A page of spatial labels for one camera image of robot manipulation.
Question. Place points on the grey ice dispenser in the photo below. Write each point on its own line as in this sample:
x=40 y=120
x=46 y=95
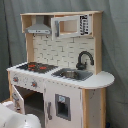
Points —
x=62 y=105

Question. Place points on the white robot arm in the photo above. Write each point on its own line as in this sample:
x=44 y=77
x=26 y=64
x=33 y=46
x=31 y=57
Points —
x=12 y=119

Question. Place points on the grey fridge door handle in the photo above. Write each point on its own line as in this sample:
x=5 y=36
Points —
x=49 y=110

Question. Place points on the white oven door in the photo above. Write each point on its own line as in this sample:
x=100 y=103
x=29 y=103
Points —
x=17 y=100

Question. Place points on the white microwave door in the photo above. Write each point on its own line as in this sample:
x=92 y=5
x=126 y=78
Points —
x=71 y=26

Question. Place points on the wooden toy kitchen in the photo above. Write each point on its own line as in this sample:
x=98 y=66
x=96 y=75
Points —
x=63 y=53

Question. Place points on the red stove knob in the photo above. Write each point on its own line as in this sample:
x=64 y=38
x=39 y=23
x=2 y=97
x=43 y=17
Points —
x=15 y=79
x=34 y=84

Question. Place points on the black toy stovetop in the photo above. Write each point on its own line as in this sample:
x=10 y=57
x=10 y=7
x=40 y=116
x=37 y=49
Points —
x=37 y=67

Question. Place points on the grey range hood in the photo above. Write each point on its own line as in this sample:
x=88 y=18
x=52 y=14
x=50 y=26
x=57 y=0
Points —
x=39 y=27

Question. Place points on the white fridge door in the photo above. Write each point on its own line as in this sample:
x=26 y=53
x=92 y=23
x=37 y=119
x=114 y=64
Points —
x=74 y=94

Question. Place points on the left red stove knob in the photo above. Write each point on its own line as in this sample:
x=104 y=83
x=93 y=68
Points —
x=15 y=79

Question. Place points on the black toy faucet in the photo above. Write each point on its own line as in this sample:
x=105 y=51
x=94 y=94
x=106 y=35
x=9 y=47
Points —
x=80 y=65

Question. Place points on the right red stove knob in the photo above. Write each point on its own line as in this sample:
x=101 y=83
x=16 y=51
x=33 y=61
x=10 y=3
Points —
x=34 y=84

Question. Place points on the grey toy sink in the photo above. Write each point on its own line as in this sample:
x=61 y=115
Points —
x=73 y=74

